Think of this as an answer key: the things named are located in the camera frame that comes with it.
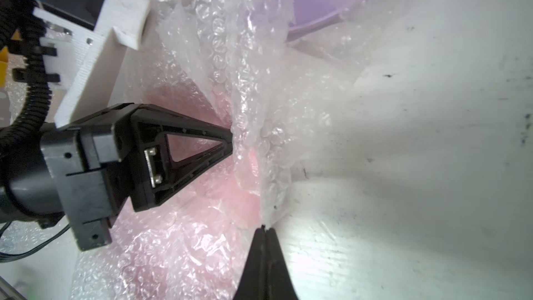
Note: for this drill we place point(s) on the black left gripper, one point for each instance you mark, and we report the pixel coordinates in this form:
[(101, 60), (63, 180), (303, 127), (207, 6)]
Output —
[(80, 171)]

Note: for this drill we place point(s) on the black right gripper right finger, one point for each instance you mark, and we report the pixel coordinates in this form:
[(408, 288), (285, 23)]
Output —
[(278, 284)]

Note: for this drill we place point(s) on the pink dinner plate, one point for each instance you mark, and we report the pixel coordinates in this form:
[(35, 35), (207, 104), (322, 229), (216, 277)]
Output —
[(195, 245)]

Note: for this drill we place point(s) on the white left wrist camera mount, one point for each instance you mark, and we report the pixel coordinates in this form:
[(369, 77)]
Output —
[(87, 65)]

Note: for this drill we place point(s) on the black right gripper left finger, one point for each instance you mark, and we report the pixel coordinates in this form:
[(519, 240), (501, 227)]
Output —
[(252, 282)]

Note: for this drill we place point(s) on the clear bubble wrap sheet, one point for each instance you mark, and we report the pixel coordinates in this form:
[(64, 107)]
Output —
[(278, 96)]

